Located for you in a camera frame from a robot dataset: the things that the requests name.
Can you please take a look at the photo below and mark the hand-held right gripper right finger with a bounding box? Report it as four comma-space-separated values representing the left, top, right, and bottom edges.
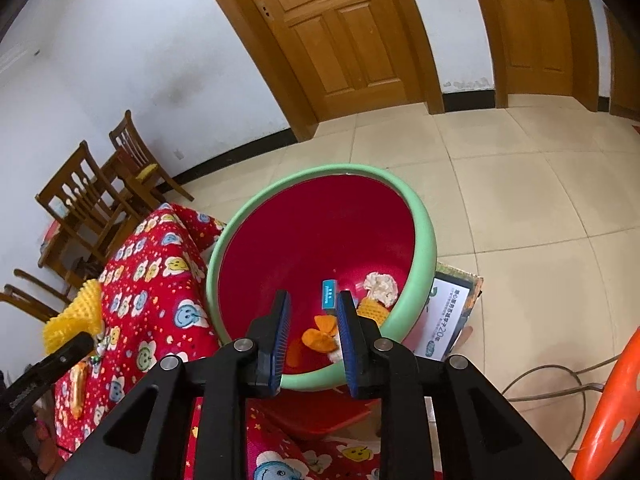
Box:
335, 290, 573, 480

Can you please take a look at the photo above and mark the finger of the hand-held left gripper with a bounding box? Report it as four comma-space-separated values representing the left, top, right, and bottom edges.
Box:
39, 332, 96, 377

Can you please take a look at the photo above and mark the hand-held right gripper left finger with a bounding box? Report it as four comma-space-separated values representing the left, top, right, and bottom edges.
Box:
55, 289, 292, 480

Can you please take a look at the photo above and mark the orange peel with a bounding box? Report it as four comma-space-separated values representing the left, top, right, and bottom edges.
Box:
301, 314, 339, 354

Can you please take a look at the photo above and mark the yellow foam fruit net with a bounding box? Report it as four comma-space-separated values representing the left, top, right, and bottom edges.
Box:
357, 296, 391, 324
42, 279, 104, 354

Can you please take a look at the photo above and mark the red basin with green rim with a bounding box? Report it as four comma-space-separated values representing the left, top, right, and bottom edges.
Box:
206, 164, 439, 391

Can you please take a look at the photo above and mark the small blue box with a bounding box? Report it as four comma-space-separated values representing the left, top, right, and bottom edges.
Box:
320, 280, 340, 314

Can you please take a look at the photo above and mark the wooden curved-back chair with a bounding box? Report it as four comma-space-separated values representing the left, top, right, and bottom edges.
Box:
13, 268, 76, 306
0, 284, 62, 323

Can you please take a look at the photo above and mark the red flower-print blanket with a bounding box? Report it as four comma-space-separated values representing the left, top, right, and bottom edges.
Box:
54, 203, 397, 480

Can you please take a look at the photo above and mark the wooden slat-back chair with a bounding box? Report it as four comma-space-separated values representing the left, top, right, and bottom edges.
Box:
35, 140, 137, 262

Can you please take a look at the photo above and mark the wooden chair with yellow cushion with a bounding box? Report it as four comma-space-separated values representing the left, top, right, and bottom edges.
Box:
108, 109, 195, 212

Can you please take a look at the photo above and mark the orange dotted plastic stool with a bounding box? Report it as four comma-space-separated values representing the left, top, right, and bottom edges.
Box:
570, 326, 640, 480

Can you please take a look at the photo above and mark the wooden panel door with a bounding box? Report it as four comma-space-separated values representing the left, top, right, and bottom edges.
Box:
604, 4, 640, 122
464, 0, 601, 112
189, 0, 446, 142

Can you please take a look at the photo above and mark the grey cable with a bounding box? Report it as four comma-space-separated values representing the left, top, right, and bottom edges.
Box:
500, 364, 612, 457

